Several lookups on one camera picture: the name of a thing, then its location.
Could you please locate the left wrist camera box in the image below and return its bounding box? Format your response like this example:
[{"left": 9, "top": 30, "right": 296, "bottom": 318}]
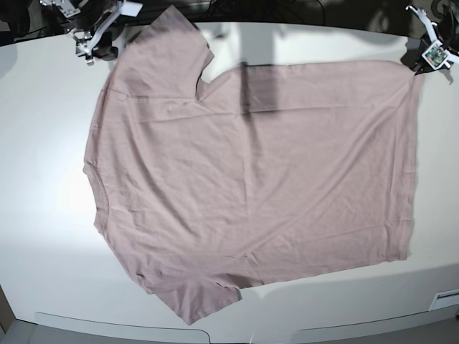
[{"left": 422, "top": 40, "right": 450, "bottom": 70}]

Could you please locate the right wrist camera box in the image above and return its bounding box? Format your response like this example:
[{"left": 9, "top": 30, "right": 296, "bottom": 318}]
[{"left": 120, "top": 1, "right": 143, "bottom": 17}]

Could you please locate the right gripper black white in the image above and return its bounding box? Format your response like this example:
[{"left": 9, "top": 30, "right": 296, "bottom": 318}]
[{"left": 67, "top": 0, "right": 120, "bottom": 66}]

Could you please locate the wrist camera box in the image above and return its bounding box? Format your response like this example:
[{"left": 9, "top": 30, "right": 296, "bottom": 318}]
[
  {"left": 120, "top": 1, "right": 143, "bottom": 17},
  {"left": 422, "top": 40, "right": 450, "bottom": 70}
]

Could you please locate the pink T-shirt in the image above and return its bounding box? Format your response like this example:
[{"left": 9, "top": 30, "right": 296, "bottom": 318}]
[{"left": 84, "top": 6, "right": 424, "bottom": 324}]

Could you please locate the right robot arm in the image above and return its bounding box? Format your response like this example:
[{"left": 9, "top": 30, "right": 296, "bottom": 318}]
[{"left": 41, "top": 1, "right": 123, "bottom": 65}]

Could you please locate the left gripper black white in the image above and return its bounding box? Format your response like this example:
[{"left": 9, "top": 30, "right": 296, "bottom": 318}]
[{"left": 400, "top": 0, "right": 458, "bottom": 85}]

